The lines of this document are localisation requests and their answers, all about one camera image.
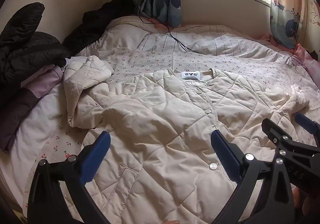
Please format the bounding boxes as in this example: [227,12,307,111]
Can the cherry print sheet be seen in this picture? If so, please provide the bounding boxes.
[22,51,320,214]

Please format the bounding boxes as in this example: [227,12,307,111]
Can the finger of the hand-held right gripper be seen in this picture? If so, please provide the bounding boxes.
[261,118,295,151]
[294,113,320,139]

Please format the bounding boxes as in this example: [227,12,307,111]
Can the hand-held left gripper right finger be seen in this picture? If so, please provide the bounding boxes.
[211,130,295,224]

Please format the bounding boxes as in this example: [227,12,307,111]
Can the black cable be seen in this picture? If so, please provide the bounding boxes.
[129,0,200,53]

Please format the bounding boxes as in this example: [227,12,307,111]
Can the pink and blue whale curtain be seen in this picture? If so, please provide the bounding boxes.
[269,0,307,49]

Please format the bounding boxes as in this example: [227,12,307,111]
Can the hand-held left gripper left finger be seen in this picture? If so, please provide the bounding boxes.
[27,131,111,224]

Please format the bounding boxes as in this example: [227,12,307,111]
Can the black puffer jacket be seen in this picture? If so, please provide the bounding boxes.
[0,2,73,89]

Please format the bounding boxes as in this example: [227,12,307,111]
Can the striped white duvet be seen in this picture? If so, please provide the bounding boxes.
[0,15,308,214]

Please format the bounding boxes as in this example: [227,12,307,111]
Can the cream quilted jacket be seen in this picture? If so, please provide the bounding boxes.
[62,55,312,224]

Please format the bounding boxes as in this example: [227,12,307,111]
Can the tree wall sticker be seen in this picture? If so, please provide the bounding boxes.
[306,0,320,32]

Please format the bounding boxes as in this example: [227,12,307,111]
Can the pink floral bedding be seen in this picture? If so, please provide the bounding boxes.
[291,43,320,70]

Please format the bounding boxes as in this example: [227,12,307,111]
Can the black clothing pile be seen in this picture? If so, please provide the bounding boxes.
[61,0,137,55]

